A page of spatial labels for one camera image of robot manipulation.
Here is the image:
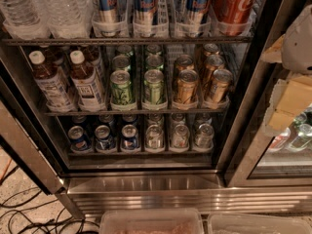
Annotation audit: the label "middle Red Bull can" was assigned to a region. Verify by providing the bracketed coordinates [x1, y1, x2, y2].
[134, 0, 158, 37]

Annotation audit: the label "middle blue Pepsi can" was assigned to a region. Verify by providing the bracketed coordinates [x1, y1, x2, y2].
[95, 125, 115, 152]

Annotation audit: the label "front left gold can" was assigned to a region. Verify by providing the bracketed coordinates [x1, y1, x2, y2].
[175, 69, 198, 104]

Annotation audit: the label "middle left green can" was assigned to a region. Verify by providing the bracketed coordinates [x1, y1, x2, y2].
[112, 55, 131, 72]

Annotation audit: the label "left Red Bull can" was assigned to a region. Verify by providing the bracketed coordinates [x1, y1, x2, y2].
[98, 0, 120, 37]

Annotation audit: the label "clear water bottle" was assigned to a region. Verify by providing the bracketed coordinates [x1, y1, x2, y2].
[0, 0, 50, 40]
[43, 0, 88, 39]

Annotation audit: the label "right Red Bull can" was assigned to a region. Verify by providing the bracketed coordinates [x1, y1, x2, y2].
[183, 0, 210, 37]

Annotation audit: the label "blue pepsi can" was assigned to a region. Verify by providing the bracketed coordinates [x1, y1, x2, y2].
[68, 126, 92, 153]
[121, 125, 139, 150]
[95, 125, 115, 152]

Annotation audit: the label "tea bottle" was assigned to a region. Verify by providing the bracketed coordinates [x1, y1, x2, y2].
[70, 50, 104, 111]
[40, 46, 69, 76]
[82, 45, 104, 81]
[29, 51, 75, 112]

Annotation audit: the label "front left green can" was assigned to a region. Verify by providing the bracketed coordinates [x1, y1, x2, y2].
[110, 70, 135, 105]

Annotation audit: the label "silver can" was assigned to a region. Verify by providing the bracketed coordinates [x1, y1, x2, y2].
[172, 124, 189, 148]
[194, 123, 215, 148]
[145, 125, 164, 149]

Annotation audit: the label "right silver can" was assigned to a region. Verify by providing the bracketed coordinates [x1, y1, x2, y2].
[194, 123, 215, 148]

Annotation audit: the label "right clear water bottle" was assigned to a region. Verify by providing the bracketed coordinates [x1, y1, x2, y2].
[43, 0, 88, 39]

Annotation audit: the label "right blue Pepsi can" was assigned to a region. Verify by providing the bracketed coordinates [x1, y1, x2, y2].
[121, 125, 139, 150]

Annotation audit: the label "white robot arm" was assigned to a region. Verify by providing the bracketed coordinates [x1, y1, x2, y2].
[281, 5, 312, 75]

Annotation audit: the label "right clear plastic bin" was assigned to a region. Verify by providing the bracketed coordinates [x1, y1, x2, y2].
[208, 214, 312, 234]

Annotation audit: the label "left clear water bottle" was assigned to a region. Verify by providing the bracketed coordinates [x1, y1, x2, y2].
[0, 0, 50, 40]

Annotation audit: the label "front right gold can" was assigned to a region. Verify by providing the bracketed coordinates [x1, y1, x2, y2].
[205, 69, 233, 102]

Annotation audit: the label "black floor cables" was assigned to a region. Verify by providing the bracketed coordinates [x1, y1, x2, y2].
[0, 165, 100, 234]

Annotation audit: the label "red bull can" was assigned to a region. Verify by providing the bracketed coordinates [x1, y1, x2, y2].
[98, 0, 120, 37]
[134, 0, 158, 37]
[183, 0, 210, 37]

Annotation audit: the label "middle right green can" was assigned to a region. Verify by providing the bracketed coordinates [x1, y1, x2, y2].
[145, 55, 164, 71]

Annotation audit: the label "stainless fridge door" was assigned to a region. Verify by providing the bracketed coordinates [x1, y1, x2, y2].
[0, 45, 63, 194]

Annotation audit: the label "gold can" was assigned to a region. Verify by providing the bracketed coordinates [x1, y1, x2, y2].
[175, 69, 198, 104]
[202, 43, 219, 58]
[205, 69, 233, 102]
[201, 55, 225, 86]
[173, 55, 195, 78]

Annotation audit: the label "rear left gold can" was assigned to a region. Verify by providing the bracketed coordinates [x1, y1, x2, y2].
[173, 55, 195, 78]

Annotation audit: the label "middle silver can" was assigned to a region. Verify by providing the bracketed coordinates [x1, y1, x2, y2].
[172, 124, 189, 148]

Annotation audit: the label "front right green can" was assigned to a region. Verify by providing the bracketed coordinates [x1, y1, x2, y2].
[144, 69, 164, 105]

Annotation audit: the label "red Coca-Cola can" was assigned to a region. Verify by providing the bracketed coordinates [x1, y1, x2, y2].
[212, 0, 254, 36]

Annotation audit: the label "wire shelf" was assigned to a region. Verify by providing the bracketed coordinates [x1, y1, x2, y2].
[45, 108, 226, 116]
[2, 36, 252, 46]

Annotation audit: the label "upper wire shelf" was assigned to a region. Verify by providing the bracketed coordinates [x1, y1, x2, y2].
[2, 36, 252, 46]

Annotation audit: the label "middle wire shelf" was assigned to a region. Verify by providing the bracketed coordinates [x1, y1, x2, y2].
[45, 108, 226, 116]

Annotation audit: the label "orange floor cable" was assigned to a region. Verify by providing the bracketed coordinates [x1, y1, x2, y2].
[0, 158, 14, 182]

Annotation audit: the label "left blue Pepsi can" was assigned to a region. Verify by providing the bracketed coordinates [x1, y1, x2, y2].
[68, 126, 92, 153]

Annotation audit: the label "green can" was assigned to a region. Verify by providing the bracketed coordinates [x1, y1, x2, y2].
[144, 69, 164, 105]
[110, 70, 135, 105]
[145, 55, 164, 71]
[112, 55, 131, 72]

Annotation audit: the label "left silver can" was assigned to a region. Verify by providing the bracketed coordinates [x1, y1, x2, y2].
[145, 125, 164, 149]

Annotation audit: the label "middle right gold can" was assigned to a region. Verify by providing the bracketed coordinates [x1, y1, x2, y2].
[201, 55, 225, 86]

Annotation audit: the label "rear right gold can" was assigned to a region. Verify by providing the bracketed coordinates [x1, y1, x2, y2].
[202, 43, 219, 58]

